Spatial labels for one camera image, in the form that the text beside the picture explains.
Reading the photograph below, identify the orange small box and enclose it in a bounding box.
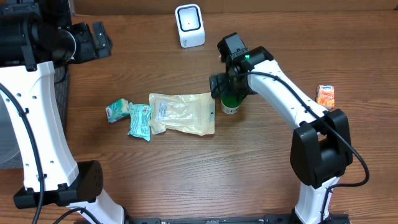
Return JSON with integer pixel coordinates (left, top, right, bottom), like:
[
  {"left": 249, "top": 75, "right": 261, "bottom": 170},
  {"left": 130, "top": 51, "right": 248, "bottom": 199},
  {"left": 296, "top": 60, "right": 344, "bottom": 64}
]
[{"left": 316, "top": 85, "right": 335, "bottom": 109}]

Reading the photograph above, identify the green lid jar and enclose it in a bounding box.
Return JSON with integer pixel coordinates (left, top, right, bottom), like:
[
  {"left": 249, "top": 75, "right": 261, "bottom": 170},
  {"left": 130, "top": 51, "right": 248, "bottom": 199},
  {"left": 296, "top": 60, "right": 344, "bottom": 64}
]
[{"left": 220, "top": 95, "right": 244, "bottom": 114}]

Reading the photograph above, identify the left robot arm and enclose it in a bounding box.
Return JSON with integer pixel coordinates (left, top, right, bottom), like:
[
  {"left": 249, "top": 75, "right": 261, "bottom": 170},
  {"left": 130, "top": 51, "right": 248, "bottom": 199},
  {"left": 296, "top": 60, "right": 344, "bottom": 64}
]
[{"left": 1, "top": 1, "right": 129, "bottom": 223}]

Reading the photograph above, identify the grey plastic mesh basket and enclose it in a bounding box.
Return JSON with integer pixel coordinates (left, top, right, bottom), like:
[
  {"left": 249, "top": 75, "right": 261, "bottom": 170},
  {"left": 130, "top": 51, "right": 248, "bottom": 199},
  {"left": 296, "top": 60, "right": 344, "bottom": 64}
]
[{"left": 0, "top": 65, "right": 69, "bottom": 169}]

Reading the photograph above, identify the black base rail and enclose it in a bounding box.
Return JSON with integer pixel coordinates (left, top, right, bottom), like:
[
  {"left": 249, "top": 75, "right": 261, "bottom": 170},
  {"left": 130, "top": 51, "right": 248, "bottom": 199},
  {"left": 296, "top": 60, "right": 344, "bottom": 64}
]
[{"left": 124, "top": 213, "right": 351, "bottom": 224}]

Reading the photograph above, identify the beige plastic pouch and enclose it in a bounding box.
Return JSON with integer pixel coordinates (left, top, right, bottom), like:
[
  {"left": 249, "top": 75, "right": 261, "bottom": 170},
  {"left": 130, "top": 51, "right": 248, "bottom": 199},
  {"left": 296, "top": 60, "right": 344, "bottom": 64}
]
[{"left": 149, "top": 93, "right": 216, "bottom": 136}]

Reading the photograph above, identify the white barcode scanner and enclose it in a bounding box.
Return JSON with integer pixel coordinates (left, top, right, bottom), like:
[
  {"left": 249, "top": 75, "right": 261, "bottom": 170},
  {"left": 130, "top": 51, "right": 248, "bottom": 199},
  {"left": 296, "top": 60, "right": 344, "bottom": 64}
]
[{"left": 175, "top": 4, "right": 205, "bottom": 49}]

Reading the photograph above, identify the teal white small box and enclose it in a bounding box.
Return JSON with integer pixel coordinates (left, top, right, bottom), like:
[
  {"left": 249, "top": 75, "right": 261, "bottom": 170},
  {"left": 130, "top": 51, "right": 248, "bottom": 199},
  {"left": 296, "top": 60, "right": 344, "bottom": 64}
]
[{"left": 106, "top": 98, "right": 130, "bottom": 123}]

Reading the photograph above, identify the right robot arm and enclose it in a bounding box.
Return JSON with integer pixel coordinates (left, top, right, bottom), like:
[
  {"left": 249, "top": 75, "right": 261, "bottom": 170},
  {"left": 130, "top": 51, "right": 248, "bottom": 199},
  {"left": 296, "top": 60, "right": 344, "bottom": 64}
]
[{"left": 210, "top": 32, "right": 353, "bottom": 223}]

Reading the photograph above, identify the teal snack packet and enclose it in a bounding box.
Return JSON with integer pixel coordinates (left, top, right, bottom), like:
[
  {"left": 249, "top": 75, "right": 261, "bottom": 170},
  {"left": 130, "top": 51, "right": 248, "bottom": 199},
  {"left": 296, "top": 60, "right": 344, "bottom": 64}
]
[{"left": 127, "top": 102, "right": 153, "bottom": 142}]

